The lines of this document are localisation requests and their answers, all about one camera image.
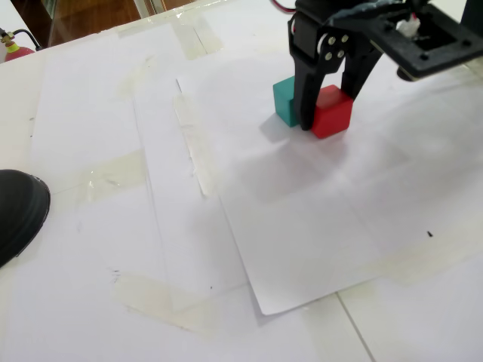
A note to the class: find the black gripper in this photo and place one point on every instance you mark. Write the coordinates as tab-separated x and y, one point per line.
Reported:
333	48

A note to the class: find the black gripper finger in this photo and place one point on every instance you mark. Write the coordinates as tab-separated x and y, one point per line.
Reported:
307	75

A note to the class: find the teal blue cube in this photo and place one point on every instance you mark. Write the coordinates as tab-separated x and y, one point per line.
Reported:
285	102

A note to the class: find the red cube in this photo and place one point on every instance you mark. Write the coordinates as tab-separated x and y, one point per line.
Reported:
332	115

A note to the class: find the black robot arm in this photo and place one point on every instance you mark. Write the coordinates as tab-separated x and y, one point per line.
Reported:
473	19

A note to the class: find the beige masking tape strip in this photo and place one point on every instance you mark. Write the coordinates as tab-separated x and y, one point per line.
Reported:
196	35
196	151
134	77
162	301
102	177

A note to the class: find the white paper sheet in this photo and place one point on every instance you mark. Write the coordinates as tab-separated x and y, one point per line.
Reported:
320	226
196	245

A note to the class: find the brown wooden cabinet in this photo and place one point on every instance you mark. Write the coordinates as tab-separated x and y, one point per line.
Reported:
94	19

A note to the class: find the red fire extinguisher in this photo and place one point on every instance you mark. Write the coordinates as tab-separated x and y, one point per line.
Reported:
20	53

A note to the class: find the black round dome base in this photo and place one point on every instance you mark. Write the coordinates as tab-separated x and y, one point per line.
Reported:
19	215

